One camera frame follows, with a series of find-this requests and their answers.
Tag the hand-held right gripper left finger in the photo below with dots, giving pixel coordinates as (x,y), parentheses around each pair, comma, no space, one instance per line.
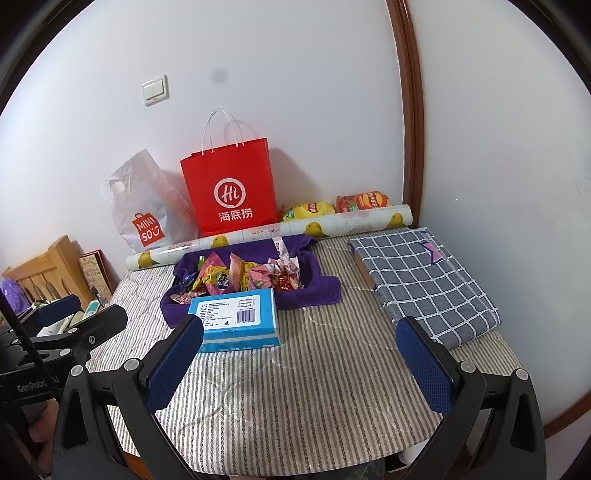
(175,360)

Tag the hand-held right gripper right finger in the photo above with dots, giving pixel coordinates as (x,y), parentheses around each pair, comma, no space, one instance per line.
(425,364)

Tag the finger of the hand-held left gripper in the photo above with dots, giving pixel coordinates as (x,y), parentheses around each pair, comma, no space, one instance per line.
(60,308)
(101,323)

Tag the pile of assorted snacks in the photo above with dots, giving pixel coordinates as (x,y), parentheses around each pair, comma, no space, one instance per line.
(231,277)

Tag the purple towel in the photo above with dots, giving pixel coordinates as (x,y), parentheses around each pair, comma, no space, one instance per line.
(318,290)

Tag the person's left hand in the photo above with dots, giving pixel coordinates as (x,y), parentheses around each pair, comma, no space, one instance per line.
(39,427)

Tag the green white tube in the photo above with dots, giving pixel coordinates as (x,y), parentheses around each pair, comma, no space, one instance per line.
(92,307)

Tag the white dotted cloth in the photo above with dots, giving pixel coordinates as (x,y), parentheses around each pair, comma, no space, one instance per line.
(48,330)

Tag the wooden headboard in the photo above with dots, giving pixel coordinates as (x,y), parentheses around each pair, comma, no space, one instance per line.
(46,263)

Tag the patterned flat box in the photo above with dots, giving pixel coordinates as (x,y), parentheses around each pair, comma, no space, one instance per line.
(94,274)

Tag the purple fluffy thing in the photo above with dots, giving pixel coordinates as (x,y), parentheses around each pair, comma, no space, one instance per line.
(11,295)

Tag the blue tissue box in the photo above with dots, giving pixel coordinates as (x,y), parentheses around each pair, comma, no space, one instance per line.
(221,314)

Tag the grey checked folded cloth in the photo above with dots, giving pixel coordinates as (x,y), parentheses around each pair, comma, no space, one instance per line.
(415,277)

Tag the striped bed sheet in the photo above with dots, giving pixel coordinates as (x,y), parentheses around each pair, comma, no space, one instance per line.
(300,392)

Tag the white plastic bag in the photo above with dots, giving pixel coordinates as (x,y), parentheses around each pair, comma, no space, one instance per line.
(134,194)

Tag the brown baseboard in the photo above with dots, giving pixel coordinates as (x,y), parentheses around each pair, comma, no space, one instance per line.
(565,421)

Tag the printed paper roll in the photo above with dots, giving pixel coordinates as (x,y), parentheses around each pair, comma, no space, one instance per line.
(351,224)

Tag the red chip bag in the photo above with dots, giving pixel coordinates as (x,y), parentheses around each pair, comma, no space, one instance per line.
(364,201)

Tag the red paper bag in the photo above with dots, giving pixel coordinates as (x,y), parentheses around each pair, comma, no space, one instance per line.
(231,175)

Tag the yellow chip bag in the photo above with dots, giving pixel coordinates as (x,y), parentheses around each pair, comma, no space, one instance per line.
(307,211)

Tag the white light switch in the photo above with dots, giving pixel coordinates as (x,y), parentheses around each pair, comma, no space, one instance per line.
(154,88)

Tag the brown wooden door frame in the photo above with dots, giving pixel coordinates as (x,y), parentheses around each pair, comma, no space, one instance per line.
(411,115)

